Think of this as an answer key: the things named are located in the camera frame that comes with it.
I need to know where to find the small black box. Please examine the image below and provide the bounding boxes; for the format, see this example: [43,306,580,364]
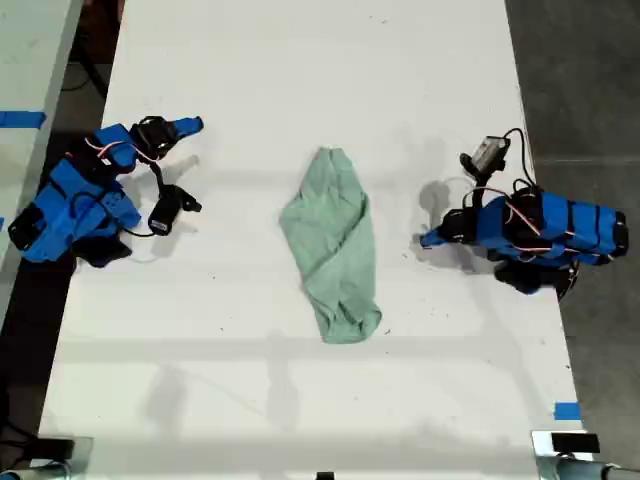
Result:
[35,437,76,460]
[551,433,601,454]

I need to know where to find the black camera box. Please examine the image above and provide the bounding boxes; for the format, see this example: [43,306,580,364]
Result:
[459,135,512,176]
[148,183,204,236]

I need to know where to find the black floor cables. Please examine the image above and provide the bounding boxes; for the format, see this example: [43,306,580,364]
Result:
[0,417,41,469]

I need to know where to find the metal corner bracket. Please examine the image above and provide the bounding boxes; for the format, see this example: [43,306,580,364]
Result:
[530,429,604,480]

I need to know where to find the black camera cable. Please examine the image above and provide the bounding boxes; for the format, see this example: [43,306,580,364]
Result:
[117,219,161,239]
[502,127,534,189]

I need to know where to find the long blue tape strip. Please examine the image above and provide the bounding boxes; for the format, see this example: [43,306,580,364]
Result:
[0,110,47,129]

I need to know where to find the pale side table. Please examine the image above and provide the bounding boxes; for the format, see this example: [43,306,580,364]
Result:
[0,0,84,321]

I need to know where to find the black camera stalk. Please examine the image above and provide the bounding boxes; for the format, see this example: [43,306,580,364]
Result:
[467,169,494,210]
[148,160,170,201]

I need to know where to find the pale green T-shirt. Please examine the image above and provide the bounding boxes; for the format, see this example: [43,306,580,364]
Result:
[278,145,384,345]

